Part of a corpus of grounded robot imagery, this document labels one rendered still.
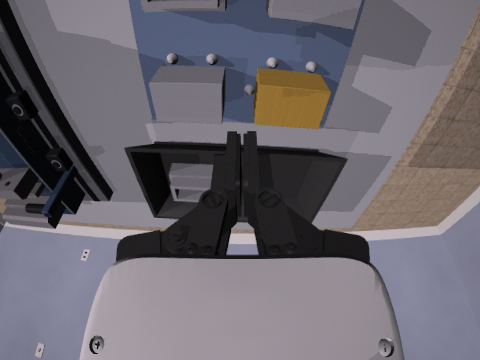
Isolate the grey flat bar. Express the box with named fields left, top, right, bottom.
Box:
left=27, top=183, right=45, bottom=198
left=4, top=196, right=49, bottom=209

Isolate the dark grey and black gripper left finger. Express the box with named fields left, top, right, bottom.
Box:
left=116, top=131, right=242, bottom=261

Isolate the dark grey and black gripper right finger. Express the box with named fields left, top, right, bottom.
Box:
left=243, top=131, right=370, bottom=262

